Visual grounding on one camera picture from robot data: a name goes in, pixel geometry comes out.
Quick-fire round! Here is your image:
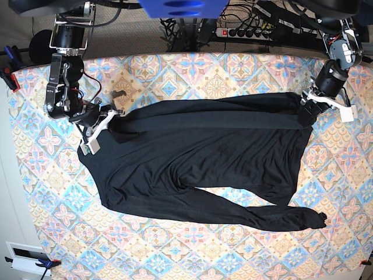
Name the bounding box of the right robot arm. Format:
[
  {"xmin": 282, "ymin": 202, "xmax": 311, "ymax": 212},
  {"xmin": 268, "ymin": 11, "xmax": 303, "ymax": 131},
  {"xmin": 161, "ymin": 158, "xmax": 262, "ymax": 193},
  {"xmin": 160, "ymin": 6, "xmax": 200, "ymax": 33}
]
[{"xmin": 8, "ymin": 1, "xmax": 140, "ymax": 155}]

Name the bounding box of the patterned tablecloth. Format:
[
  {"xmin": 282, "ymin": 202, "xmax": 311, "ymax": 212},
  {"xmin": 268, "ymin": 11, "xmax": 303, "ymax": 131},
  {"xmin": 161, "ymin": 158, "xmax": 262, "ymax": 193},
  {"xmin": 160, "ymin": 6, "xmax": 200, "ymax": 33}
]
[{"xmin": 6, "ymin": 54, "xmax": 372, "ymax": 279}]

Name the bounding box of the black round stool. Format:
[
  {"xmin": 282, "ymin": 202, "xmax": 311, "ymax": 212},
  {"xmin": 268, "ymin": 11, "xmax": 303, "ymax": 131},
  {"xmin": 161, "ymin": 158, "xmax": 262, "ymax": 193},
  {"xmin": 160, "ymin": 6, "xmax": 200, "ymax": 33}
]
[{"xmin": 29, "ymin": 30, "xmax": 56, "ymax": 65}]

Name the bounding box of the white power strip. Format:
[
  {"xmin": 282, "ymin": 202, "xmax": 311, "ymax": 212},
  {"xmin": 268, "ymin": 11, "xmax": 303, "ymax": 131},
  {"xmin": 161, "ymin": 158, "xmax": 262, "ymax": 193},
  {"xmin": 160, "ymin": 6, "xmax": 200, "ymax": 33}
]
[{"xmin": 215, "ymin": 27, "xmax": 270, "ymax": 40}]

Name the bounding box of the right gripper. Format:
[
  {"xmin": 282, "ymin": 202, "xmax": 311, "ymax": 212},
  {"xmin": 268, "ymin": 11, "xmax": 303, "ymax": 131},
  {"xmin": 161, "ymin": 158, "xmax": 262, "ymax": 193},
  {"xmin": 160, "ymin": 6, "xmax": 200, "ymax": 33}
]
[{"xmin": 69, "ymin": 100, "xmax": 127, "ymax": 155}]

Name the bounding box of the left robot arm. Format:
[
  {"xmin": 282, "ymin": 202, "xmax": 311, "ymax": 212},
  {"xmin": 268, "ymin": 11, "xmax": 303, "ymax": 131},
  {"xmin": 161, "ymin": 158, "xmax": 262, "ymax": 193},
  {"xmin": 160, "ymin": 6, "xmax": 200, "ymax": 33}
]
[{"xmin": 289, "ymin": 1, "xmax": 363, "ymax": 127}]

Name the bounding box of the aluminium frame post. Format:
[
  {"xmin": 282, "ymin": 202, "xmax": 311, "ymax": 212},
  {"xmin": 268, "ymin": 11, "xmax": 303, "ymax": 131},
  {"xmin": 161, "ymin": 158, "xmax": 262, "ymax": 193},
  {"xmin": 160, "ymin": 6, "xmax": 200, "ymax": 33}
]
[{"xmin": 361, "ymin": 42, "xmax": 373, "ymax": 64}]

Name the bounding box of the blue clamp bottom left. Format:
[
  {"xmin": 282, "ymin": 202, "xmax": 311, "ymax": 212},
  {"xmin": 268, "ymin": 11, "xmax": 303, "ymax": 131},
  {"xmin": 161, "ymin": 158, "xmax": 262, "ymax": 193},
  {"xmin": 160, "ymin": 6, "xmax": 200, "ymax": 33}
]
[{"xmin": 4, "ymin": 255, "xmax": 62, "ymax": 280}]

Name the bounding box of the blue clamp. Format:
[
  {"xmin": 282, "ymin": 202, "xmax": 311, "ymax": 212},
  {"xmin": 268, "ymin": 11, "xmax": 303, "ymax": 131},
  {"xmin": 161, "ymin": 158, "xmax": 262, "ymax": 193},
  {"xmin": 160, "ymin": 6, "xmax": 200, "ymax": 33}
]
[
  {"xmin": 4, "ymin": 255, "xmax": 62, "ymax": 280},
  {"xmin": 1, "ymin": 45, "xmax": 29, "ymax": 64}
]

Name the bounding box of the black t-shirt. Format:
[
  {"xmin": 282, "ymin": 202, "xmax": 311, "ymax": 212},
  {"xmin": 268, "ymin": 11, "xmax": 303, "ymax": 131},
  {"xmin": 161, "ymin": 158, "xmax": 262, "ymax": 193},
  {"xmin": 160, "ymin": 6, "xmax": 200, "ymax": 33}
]
[{"xmin": 77, "ymin": 92, "xmax": 326, "ymax": 232}]

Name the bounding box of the white floor outlet box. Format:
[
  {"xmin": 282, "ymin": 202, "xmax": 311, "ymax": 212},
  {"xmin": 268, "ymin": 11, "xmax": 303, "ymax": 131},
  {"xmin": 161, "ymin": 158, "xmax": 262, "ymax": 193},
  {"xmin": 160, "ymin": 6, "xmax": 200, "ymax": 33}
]
[{"xmin": 6, "ymin": 241, "xmax": 48, "ymax": 279}]

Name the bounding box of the blue clamp top left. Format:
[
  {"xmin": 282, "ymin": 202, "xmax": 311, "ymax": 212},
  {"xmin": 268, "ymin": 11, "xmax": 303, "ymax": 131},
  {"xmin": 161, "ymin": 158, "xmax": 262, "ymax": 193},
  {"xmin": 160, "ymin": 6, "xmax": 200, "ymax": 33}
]
[{"xmin": 1, "ymin": 45, "xmax": 29, "ymax": 64}]

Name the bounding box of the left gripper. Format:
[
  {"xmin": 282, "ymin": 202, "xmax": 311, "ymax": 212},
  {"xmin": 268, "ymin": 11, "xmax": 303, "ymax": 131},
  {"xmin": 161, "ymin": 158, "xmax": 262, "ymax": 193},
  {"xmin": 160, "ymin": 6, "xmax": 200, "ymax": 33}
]
[{"xmin": 298, "ymin": 62, "xmax": 358, "ymax": 128}]

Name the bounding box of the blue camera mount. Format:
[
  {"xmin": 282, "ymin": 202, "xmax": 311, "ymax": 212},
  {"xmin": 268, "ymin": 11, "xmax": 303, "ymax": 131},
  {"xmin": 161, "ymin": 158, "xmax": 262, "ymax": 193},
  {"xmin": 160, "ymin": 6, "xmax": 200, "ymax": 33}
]
[{"xmin": 139, "ymin": 0, "xmax": 228, "ymax": 19}]

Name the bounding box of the orange clamp bottom right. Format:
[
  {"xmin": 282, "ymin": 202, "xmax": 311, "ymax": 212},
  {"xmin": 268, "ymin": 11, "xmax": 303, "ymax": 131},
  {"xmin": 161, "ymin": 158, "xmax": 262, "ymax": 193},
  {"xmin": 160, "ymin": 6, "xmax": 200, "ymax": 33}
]
[{"xmin": 360, "ymin": 260, "xmax": 372, "ymax": 266}]

